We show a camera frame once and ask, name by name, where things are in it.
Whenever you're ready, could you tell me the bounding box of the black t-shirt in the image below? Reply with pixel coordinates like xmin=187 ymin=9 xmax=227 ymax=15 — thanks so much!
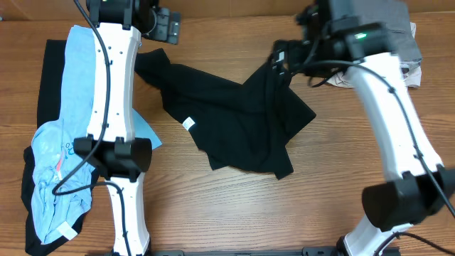
xmin=135 ymin=48 xmax=316 ymax=179

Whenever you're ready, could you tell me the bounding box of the light blue t-shirt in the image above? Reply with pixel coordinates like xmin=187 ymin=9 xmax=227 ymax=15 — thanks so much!
xmin=31 ymin=24 xmax=163 ymax=245

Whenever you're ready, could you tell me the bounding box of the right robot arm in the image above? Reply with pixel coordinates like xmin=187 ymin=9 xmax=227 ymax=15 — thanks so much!
xmin=274 ymin=0 xmax=454 ymax=256

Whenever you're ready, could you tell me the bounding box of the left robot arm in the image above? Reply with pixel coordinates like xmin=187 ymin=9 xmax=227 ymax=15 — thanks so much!
xmin=74 ymin=0 xmax=181 ymax=255

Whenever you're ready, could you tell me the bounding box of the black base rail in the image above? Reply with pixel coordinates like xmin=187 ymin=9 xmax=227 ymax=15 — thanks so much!
xmin=151 ymin=246 xmax=340 ymax=256

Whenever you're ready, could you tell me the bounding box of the beige folded garment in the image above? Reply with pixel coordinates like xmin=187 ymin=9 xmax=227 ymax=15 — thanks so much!
xmin=326 ymin=21 xmax=422 ymax=89

